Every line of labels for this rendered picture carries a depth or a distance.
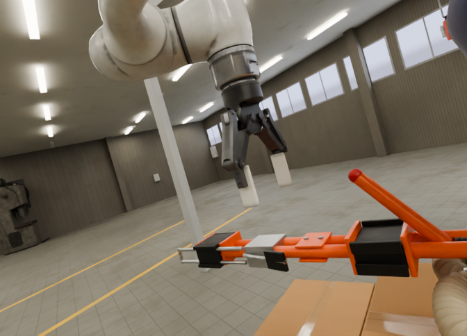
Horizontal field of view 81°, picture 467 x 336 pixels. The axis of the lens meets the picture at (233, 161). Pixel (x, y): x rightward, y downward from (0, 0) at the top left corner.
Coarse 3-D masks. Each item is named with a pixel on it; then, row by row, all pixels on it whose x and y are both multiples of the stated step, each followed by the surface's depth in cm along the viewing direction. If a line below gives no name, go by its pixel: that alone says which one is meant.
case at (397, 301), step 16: (432, 272) 53; (384, 288) 53; (400, 288) 51; (416, 288) 50; (432, 288) 49; (384, 304) 48; (400, 304) 47; (416, 304) 46; (368, 320) 46; (384, 320) 45; (400, 320) 44; (416, 320) 43; (432, 320) 42
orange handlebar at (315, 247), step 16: (240, 240) 62; (288, 240) 54; (304, 240) 50; (320, 240) 48; (336, 240) 48; (416, 240) 41; (224, 256) 59; (240, 256) 56; (288, 256) 50; (304, 256) 48; (320, 256) 46; (336, 256) 44; (416, 256) 38; (432, 256) 36; (448, 256) 35; (464, 256) 34
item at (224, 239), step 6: (216, 234) 67; (222, 234) 66; (228, 234) 64; (234, 234) 63; (204, 240) 65; (210, 240) 64; (216, 240) 62; (222, 240) 61; (228, 240) 61; (234, 240) 63; (222, 246) 59; (222, 252) 59; (222, 258) 59; (228, 258) 60; (234, 258) 61
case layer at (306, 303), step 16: (288, 288) 139; (304, 288) 135; (320, 288) 131; (336, 288) 127; (352, 288) 124; (368, 288) 120; (288, 304) 125; (304, 304) 122; (320, 304) 119; (336, 304) 116; (352, 304) 113; (368, 304) 111; (272, 320) 117; (288, 320) 114; (304, 320) 112; (320, 320) 109; (336, 320) 106; (352, 320) 104
